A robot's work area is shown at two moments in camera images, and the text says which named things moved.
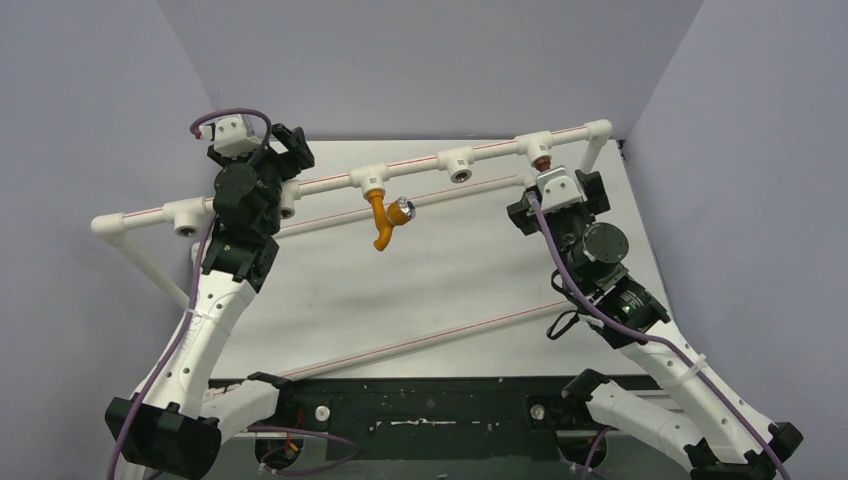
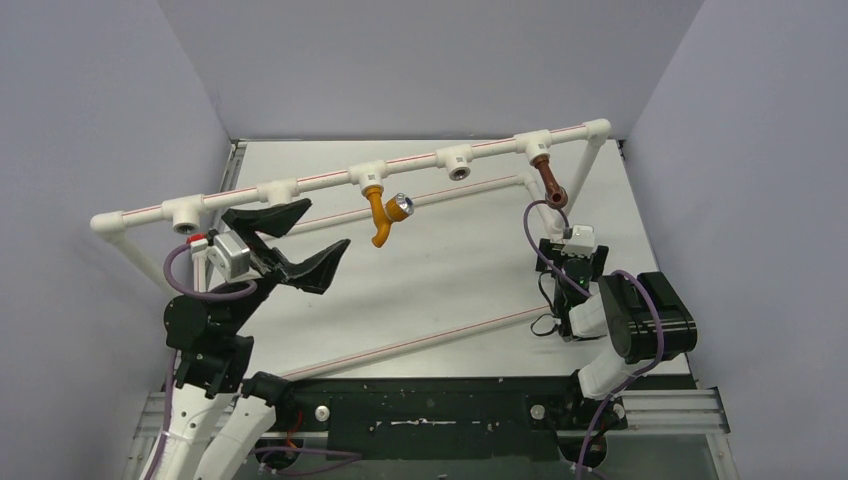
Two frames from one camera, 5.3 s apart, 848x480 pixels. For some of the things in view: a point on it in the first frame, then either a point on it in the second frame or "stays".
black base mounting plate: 426,419 stays
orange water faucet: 400,211 stays
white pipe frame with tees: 535,150 stays
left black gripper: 300,157 -> 313,272
